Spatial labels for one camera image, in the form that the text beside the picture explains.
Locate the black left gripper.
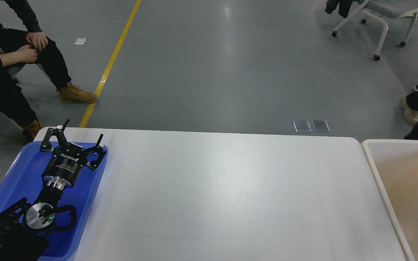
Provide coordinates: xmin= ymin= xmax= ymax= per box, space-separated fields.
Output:
xmin=40 ymin=119 xmax=107 ymax=188

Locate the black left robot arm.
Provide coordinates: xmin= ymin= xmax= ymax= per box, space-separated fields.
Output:
xmin=0 ymin=121 xmax=107 ymax=261

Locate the seated person's right hand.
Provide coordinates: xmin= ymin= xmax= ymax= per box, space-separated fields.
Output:
xmin=15 ymin=45 xmax=38 ymax=63

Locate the seated person's left hand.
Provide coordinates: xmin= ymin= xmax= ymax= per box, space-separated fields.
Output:
xmin=25 ymin=32 xmax=48 ymax=52

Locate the tan work boot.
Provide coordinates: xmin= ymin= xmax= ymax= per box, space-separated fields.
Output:
xmin=22 ymin=119 xmax=45 ymax=141
xmin=57 ymin=82 xmax=98 ymax=104

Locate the blue plastic tray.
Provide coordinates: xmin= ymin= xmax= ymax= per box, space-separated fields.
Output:
xmin=0 ymin=141 xmax=107 ymax=261

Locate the white paper scrap on floor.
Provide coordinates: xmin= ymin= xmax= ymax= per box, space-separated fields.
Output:
xmin=74 ymin=38 xmax=88 ymax=46

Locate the seated person in black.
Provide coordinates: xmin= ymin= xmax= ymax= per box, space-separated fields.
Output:
xmin=0 ymin=0 xmax=72 ymax=128

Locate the metal floor plate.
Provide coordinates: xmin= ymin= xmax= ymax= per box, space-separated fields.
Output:
xmin=312 ymin=120 xmax=331 ymax=133
xmin=293 ymin=120 xmax=312 ymax=133

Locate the dark jacket on chair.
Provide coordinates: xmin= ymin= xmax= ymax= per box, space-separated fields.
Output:
xmin=325 ymin=0 xmax=354 ymax=18

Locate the white office chair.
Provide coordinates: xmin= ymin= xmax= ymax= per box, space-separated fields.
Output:
xmin=332 ymin=0 xmax=418 ymax=61

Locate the white plastic bin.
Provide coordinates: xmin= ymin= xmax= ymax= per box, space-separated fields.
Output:
xmin=361 ymin=139 xmax=418 ymax=261

